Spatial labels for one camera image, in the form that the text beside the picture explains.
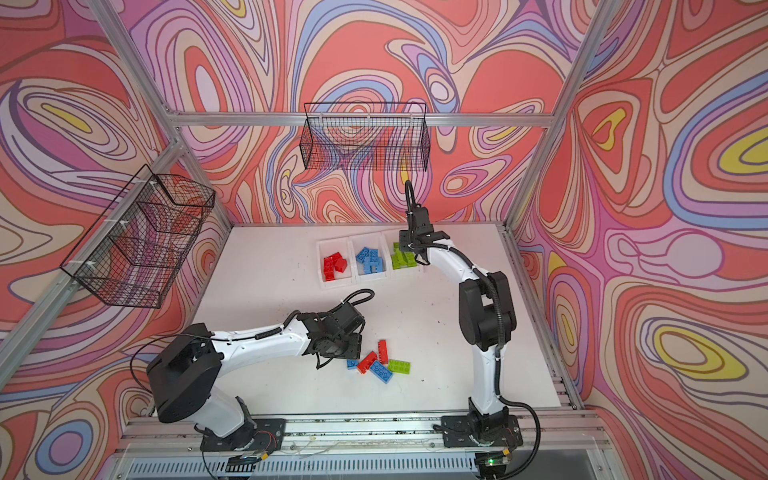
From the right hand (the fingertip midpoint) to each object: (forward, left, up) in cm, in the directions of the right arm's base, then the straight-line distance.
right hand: (414, 243), depth 99 cm
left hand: (-33, +18, -9) cm, 38 cm away
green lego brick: (+7, +6, -8) cm, 12 cm away
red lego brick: (-3, +30, -9) cm, 31 cm away
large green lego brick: (0, +1, -9) cm, 9 cm away
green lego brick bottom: (-37, +7, -11) cm, 40 cm away
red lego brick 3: (-37, +17, -9) cm, 41 cm away
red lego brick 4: (-34, +11, -9) cm, 37 cm away
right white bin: (+5, +9, -3) cm, 10 cm away
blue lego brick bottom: (-38, +12, -12) cm, 42 cm away
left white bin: (+3, +31, -5) cm, 32 cm away
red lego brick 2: (+2, +27, -9) cm, 29 cm away
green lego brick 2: (-1, +5, -8) cm, 10 cm away
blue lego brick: (-3, +16, -9) cm, 18 cm away
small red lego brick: (-2, +26, -8) cm, 27 cm away
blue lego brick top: (+3, +16, -8) cm, 18 cm away
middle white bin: (+6, +19, -6) cm, 21 cm away
